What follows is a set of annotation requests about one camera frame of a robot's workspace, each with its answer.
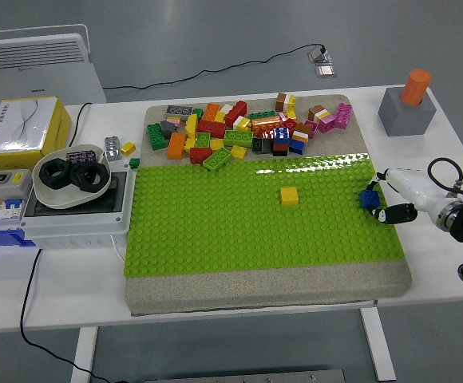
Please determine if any yellow tall building brick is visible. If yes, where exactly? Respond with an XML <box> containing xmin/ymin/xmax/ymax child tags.
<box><xmin>184</xmin><ymin>113</ymin><xmax>200</xmax><ymax>139</ymax></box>

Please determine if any magenta long building brick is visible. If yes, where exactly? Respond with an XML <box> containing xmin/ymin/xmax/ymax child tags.
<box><xmin>333</xmin><ymin>102</ymin><xmax>354</xmax><ymax>131</ymax></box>

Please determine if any white panel heater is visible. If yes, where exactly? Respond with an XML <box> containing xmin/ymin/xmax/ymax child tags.
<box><xmin>0</xmin><ymin>23</ymin><xmax>108</xmax><ymax>116</ymax></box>

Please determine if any dark grey building brick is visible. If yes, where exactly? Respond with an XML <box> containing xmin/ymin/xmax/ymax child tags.
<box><xmin>160</xmin><ymin>119</ymin><xmax>181</xmax><ymax>140</ymax></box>

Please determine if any green studded baseplate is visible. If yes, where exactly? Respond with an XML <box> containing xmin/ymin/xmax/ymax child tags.
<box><xmin>122</xmin><ymin>153</ymin><xmax>406</xmax><ymax>278</ymax></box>

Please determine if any yellow square building brick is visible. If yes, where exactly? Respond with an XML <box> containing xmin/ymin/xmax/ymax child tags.
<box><xmin>279</xmin><ymin>186</ymin><xmax>299</xmax><ymax>207</ymax></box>

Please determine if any grey flat brick with circles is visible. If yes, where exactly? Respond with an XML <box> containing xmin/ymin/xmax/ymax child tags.
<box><xmin>164</xmin><ymin>105</ymin><xmax>195</xmax><ymax>118</ymax></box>

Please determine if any grey cube holder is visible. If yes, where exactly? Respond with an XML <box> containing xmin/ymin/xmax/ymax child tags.
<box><xmin>377</xmin><ymin>88</ymin><xmax>438</xmax><ymax>138</ymax></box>

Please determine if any thin black cable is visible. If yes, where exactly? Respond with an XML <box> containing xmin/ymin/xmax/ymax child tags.
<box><xmin>18</xmin><ymin>247</ymin><xmax>115</xmax><ymax>383</ymax></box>
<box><xmin>68</xmin><ymin>101</ymin><xmax>93</xmax><ymax>148</ymax></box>

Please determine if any brown white blue brick stack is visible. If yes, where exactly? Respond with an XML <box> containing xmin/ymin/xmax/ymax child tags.
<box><xmin>288</xmin><ymin>122</ymin><xmax>312</xmax><ymax>156</ymax></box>

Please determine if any light grey building brick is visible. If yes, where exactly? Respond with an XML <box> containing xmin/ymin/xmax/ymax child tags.
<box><xmin>103</xmin><ymin>136</ymin><xmax>121</xmax><ymax>162</ymax></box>

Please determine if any white bowl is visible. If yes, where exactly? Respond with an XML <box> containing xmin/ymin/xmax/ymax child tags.
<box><xmin>31</xmin><ymin>143</ymin><xmax>113</xmax><ymax>211</ymax></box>

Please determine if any grey switch box red button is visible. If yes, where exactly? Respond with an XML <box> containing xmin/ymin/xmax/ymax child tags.
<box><xmin>0</xmin><ymin>168</ymin><xmax>33</xmax><ymax>208</ymax></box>

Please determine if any white electrical distribution box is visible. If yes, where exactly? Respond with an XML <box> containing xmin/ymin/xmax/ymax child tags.
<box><xmin>18</xmin><ymin>169</ymin><xmax>132</xmax><ymax>251</ymax></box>

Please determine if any grey-brown mat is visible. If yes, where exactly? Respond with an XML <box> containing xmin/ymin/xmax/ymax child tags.
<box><xmin>124</xmin><ymin>93</ymin><xmax>413</xmax><ymax>317</ymax></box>

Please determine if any black building brick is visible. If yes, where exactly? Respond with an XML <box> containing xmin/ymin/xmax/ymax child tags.
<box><xmin>251</xmin><ymin>137</ymin><xmax>273</xmax><ymax>155</ymax></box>

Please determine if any orange cylinder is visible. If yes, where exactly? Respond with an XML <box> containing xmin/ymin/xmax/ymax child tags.
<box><xmin>400</xmin><ymin>69</ymin><xmax>433</xmax><ymax>106</ymax></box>

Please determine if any black plastic nut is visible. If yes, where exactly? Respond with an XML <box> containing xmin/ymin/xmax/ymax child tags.
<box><xmin>39</xmin><ymin>158</ymin><xmax>73</xmax><ymax>189</ymax></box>
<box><xmin>68</xmin><ymin>161</ymin><xmax>105</xmax><ymax>193</ymax></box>

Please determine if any white cable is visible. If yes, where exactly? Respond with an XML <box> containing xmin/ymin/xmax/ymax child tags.
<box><xmin>109</xmin><ymin>235</ymin><xmax>127</xmax><ymax>263</ymax></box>

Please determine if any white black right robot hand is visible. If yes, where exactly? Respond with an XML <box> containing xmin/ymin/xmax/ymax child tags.
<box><xmin>365</xmin><ymin>168</ymin><xmax>463</xmax><ymax>225</ymax></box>

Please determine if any black power cable with plug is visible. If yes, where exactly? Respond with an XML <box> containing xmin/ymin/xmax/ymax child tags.
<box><xmin>102</xmin><ymin>42</ymin><xmax>328</xmax><ymax>91</ymax></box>

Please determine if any blue square building brick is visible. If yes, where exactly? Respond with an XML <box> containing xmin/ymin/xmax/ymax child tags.
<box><xmin>358</xmin><ymin>189</ymin><xmax>381</xmax><ymax>210</ymax></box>

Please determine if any blue orange black brick stack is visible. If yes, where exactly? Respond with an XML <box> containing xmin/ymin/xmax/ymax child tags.
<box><xmin>273</xmin><ymin>126</ymin><xmax>292</xmax><ymax>157</ymax></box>

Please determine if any lime green long brick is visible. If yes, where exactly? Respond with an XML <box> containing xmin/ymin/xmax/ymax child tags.
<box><xmin>223</xmin><ymin>129</ymin><xmax>255</xmax><ymax>148</ymax></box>
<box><xmin>202</xmin><ymin>146</ymin><xmax>233</xmax><ymax>172</ymax></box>

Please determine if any brown white yellow brick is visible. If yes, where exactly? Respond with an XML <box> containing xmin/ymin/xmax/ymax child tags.
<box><xmin>307</xmin><ymin>104</ymin><xmax>330</xmax><ymax>124</ymax></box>

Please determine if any red long building brick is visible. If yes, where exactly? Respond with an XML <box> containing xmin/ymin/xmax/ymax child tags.
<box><xmin>224</xmin><ymin>100</ymin><xmax>248</xmax><ymax>128</ymax></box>
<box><xmin>196</xmin><ymin>119</ymin><xmax>228</xmax><ymax>140</ymax></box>

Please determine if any dark green long brick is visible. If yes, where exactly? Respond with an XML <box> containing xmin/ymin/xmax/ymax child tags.
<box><xmin>146</xmin><ymin>121</ymin><xmax>168</xmax><ymax>152</ymax></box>

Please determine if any white table leg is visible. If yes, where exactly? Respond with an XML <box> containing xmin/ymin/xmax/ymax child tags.
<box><xmin>70</xmin><ymin>326</ymin><xmax>99</xmax><ymax>383</ymax></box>
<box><xmin>359</xmin><ymin>298</ymin><xmax>397</xmax><ymax>382</ymax></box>

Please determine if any yellow white cardboard box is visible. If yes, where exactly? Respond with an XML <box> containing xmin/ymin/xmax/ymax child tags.
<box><xmin>0</xmin><ymin>95</ymin><xmax>73</xmax><ymax>172</ymax></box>

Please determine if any open floor socket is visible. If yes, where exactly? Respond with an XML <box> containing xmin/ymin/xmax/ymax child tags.
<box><xmin>307</xmin><ymin>46</ymin><xmax>333</xmax><ymax>65</ymax></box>

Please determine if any orange long building brick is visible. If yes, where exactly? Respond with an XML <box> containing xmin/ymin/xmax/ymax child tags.
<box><xmin>166</xmin><ymin>131</ymin><xmax>188</xmax><ymax>160</ymax></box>
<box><xmin>251</xmin><ymin>116</ymin><xmax>288</xmax><ymax>139</ymax></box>

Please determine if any white blue circuit breaker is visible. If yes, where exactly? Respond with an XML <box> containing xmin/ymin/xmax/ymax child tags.
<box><xmin>0</xmin><ymin>195</ymin><xmax>27</xmax><ymax>232</ymax></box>

